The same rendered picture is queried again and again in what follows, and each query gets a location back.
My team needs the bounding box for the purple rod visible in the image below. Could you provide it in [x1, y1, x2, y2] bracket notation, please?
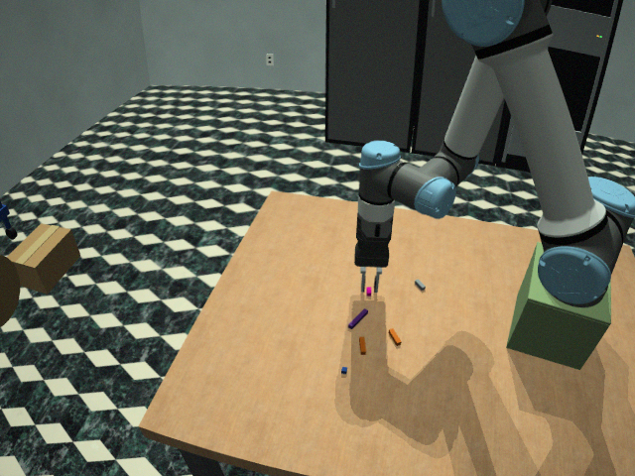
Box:
[348, 308, 368, 329]

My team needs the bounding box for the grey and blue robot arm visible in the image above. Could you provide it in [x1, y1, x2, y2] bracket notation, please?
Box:
[358, 0, 635, 307]

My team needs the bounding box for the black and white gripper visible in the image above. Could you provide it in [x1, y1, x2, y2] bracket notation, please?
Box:
[354, 195, 395, 293]

